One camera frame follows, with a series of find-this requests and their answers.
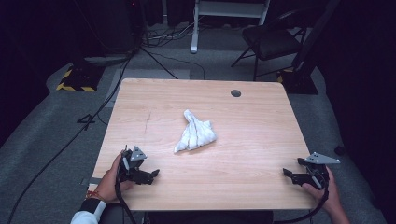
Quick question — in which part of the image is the person's dark lap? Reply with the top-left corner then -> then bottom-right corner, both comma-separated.
99,203 -> 275,224

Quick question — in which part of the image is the black folding chair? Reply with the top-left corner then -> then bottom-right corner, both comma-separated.
231,8 -> 307,82

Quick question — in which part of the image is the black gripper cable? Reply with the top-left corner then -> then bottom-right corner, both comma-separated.
274,183 -> 331,224
114,148 -> 138,224

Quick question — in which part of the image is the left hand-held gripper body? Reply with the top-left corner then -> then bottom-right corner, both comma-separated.
118,145 -> 150,185

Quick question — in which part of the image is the black slanted stand post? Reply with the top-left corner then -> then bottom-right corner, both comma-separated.
292,0 -> 340,71

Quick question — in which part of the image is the white metal stand frame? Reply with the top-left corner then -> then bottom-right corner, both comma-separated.
190,0 -> 271,54

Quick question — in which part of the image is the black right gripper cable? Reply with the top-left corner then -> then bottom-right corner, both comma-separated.
274,183 -> 331,224

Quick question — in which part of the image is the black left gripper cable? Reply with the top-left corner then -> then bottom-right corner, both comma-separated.
114,148 -> 138,224

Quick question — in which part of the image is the person's right hand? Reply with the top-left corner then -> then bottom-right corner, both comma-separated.
302,167 -> 342,216

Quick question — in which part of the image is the black tripod leg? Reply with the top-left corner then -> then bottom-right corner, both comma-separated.
139,46 -> 179,80

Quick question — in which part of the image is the long black floor cable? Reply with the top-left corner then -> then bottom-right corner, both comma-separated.
7,54 -> 134,224

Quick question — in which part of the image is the bundle of floor cables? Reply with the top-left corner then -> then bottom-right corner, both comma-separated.
143,18 -> 200,49

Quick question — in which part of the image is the white towel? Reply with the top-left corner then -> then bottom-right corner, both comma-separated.
173,108 -> 219,154

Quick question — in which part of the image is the grey tape strip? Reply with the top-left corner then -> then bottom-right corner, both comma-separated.
81,176 -> 103,186

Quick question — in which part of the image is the person's left hand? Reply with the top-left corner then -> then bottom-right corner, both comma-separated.
94,151 -> 134,203

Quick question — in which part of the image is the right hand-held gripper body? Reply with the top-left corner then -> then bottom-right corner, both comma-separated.
297,151 -> 341,189

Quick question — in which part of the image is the thin black floor cable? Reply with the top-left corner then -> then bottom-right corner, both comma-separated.
148,50 -> 206,80

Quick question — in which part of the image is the black yellow striped stand base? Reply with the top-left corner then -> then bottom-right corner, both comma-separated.
55,63 -> 106,92
276,66 -> 319,95

